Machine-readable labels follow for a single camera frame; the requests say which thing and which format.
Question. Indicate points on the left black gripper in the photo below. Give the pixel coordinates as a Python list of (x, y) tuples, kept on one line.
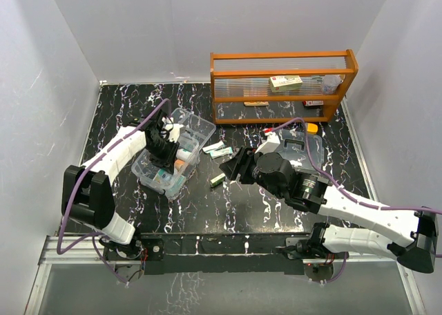
[(168, 161)]

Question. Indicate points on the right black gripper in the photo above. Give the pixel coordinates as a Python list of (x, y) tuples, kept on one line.
[(240, 165)]

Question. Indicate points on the brown medicine bottle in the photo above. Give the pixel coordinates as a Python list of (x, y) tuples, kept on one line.
[(180, 165)]

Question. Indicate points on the white teal sachet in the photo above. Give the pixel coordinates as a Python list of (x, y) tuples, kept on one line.
[(221, 152)]

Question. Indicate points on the teal tape packet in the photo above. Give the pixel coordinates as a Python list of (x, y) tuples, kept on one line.
[(165, 181)]

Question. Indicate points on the clear plastic medicine kit box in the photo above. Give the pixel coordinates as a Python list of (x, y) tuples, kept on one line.
[(145, 171)]

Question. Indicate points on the small green medicine box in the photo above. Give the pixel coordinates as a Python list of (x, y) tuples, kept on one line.
[(219, 179)]

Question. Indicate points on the white green sachet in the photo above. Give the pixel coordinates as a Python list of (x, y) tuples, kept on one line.
[(213, 147)]

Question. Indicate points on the clear plastic tray insert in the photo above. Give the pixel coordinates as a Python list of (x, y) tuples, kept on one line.
[(193, 126)]

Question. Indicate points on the clear kit lid black handle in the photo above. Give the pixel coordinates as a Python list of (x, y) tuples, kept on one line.
[(294, 149)]

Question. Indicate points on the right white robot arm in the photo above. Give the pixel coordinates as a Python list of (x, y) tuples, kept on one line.
[(408, 236)]

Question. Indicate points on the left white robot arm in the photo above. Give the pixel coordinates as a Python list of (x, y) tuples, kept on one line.
[(87, 195)]

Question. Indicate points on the beige medicine box on shelf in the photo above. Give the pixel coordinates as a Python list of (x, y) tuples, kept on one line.
[(284, 83)]

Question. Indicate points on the flat wooden piece under shelf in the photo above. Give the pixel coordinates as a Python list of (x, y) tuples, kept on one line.
[(256, 103)]

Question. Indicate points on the yellow grey small device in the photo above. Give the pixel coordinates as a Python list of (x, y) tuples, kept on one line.
[(312, 128)]

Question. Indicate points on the orange wooden shelf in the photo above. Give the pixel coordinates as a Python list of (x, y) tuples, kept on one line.
[(255, 88)]

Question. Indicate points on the red white box under shelf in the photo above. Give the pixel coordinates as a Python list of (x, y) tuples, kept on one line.
[(313, 103)]

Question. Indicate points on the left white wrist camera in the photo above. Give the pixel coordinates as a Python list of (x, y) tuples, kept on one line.
[(171, 131)]

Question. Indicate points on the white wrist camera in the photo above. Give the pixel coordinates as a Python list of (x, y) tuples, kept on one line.
[(171, 131), (271, 143)]

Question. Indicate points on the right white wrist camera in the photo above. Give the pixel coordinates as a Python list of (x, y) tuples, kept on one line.
[(271, 143)]

